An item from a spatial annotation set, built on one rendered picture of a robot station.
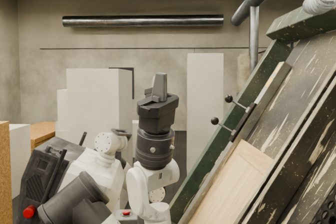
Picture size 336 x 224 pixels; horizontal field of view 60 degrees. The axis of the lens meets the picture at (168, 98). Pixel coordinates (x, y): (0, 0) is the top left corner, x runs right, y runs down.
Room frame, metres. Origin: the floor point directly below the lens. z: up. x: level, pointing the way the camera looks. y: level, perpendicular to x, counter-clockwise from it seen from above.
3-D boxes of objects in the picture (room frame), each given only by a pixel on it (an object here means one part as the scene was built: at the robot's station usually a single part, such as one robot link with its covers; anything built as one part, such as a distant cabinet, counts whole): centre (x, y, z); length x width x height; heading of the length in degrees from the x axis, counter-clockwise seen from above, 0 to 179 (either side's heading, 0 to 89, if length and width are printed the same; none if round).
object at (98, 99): (3.77, 0.84, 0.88); 0.90 x 0.60 x 1.75; 177
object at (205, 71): (5.05, -0.62, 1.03); 0.60 x 0.58 x 2.05; 177
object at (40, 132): (6.93, 3.09, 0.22); 2.46 x 1.04 x 0.44; 177
